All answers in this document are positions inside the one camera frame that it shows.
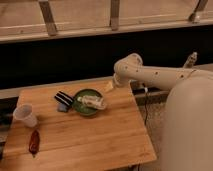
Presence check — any black cable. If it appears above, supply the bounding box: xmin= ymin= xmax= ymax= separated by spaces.
xmin=142 ymin=83 xmax=150 ymax=127

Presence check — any white ceramic cup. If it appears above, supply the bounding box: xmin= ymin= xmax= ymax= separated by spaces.
xmin=13 ymin=104 xmax=38 ymax=128

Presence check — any green round plate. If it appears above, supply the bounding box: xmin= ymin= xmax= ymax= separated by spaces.
xmin=72 ymin=89 xmax=106 ymax=117

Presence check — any small blue grey block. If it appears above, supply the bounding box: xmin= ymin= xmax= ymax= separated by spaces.
xmin=57 ymin=103 xmax=69 ymax=113

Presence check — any black white striped block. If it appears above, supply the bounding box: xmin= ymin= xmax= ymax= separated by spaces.
xmin=54 ymin=91 xmax=74 ymax=107

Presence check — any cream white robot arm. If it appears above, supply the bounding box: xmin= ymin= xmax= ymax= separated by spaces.
xmin=106 ymin=53 xmax=213 ymax=171

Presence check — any wooden shelf frame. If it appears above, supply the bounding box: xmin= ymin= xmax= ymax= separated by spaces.
xmin=0 ymin=0 xmax=213 ymax=43

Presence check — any white tube on plate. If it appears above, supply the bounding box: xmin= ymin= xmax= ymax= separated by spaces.
xmin=77 ymin=95 xmax=107 ymax=110

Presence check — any metal clamp bracket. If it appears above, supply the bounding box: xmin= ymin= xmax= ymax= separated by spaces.
xmin=183 ymin=52 xmax=197 ymax=68

